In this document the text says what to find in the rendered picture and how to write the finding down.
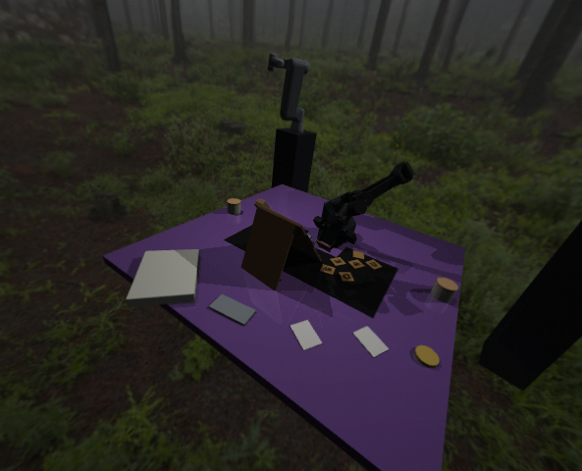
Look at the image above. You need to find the yellow flat round disc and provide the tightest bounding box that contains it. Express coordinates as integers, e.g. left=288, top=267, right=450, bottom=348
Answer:
left=414, top=345, right=440, bottom=368

